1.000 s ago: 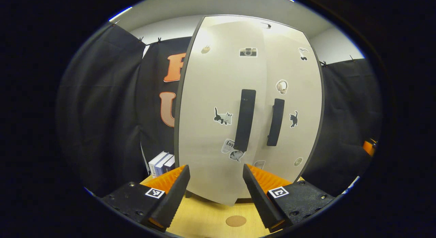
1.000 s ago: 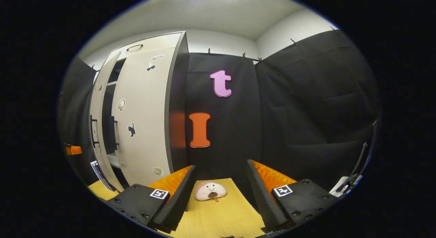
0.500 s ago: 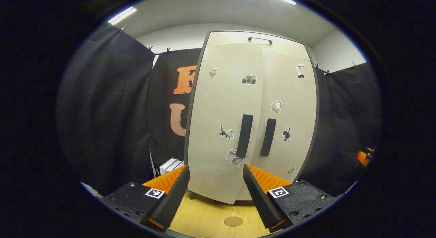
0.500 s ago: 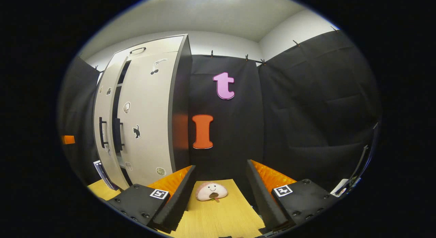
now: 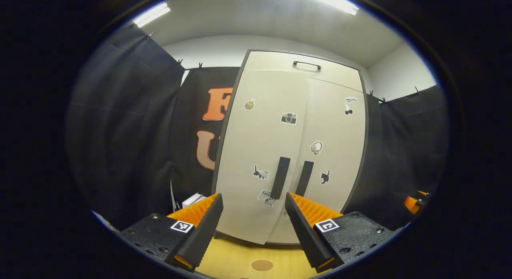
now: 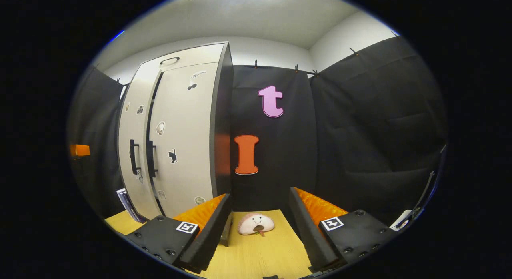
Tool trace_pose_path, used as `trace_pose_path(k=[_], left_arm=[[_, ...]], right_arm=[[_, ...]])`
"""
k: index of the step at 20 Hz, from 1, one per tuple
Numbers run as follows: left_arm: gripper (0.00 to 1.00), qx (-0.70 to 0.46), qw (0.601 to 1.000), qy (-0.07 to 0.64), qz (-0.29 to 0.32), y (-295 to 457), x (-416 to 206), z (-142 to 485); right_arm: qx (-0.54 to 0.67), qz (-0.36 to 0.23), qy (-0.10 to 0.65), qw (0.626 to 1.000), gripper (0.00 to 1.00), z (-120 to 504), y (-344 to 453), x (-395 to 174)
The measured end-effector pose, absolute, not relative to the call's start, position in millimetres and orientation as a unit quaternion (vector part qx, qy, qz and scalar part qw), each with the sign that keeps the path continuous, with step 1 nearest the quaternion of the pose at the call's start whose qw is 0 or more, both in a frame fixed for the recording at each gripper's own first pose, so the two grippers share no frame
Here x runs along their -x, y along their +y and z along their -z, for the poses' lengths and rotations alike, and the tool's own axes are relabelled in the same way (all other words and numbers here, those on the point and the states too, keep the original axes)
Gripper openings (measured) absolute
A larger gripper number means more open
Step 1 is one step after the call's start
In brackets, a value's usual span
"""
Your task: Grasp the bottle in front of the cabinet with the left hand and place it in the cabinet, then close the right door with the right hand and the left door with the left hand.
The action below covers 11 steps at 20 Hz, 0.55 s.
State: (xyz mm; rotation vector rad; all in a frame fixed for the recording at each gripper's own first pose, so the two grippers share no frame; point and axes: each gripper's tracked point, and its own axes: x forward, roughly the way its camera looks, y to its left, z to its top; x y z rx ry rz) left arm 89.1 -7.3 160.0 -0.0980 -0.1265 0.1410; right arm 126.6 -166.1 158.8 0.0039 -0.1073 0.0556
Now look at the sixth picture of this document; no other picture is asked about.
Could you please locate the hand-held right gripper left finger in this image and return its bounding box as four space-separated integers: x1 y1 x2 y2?
126 193 232 273

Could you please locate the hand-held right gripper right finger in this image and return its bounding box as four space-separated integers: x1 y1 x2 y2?
289 186 398 271

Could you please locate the white cabinet door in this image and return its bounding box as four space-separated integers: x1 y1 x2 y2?
118 69 162 221
149 62 220 219

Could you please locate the black backdrop cloth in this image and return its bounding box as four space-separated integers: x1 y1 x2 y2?
230 35 448 227
67 67 125 219

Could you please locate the pink smiling plush toy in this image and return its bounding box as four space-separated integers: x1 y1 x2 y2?
237 213 276 236

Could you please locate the navy book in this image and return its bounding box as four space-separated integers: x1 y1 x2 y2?
127 191 147 224

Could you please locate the blue-grey book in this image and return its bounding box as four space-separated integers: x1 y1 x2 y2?
121 189 139 220

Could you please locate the white cabinet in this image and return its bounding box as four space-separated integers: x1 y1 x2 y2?
117 41 234 247

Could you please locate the white cabinet drawer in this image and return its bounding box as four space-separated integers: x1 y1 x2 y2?
138 42 225 72

